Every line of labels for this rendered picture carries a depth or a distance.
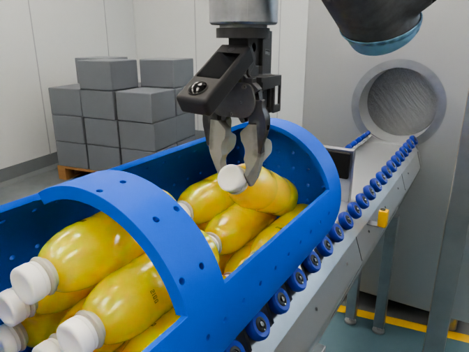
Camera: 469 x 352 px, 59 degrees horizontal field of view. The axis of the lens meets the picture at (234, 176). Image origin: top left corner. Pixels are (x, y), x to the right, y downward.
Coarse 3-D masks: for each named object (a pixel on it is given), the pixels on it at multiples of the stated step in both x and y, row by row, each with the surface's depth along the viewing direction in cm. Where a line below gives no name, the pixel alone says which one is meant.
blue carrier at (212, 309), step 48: (192, 144) 70; (240, 144) 86; (288, 144) 80; (48, 192) 46; (96, 192) 42; (144, 192) 44; (336, 192) 75; (0, 240) 49; (144, 240) 40; (192, 240) 43; (288, 240) 58; (0, 288) 52; (192, 288) 40; (240, 288) 47; (192, 336) 40
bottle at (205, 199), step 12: (204, 180) 73; (216, 180) 74; (192, 192) 69; (204, 192) 70; (216, 192) 71; (192, 204) 68; (204, 204) 69; (216, 204) 71; (228, 204) 74; (192, 216) 68; (204, 216) 69
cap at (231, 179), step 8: (224, 168) 59; (232, 168) 58; (240, 168) 58; (224, 176) 58; (232, 176) 58; (240, 176) 57; (224, 184) 58; (232, 184) 58; (240, 184) 57; (232, 192) 59
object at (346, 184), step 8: (336, 152) 117; (344, 152) 116; (352, 152) 116; (336, 160) 117; (344, 160) 116; (352, 160) 117; (336, 168) 118; (344, 168) 117; (352, 168) 118; (344, 176) 117; (352, 176) 120; (344, 184) 120; (344, 192) 120; (344, 200) 121
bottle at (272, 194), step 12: (264, 168) 63; (264, 180) 61; (276, 180) 65; (288, 180) 73; (228, 192) 61; (240, 192) 59; (252, 192) 60; (264, 192) 61; (276, 192) 65; (288, 192) 69; (240, 204) 62; (252, 204) 62; (264, 204) 63; (276, 204) 67; (288, 204) 71; (276, 216) 74
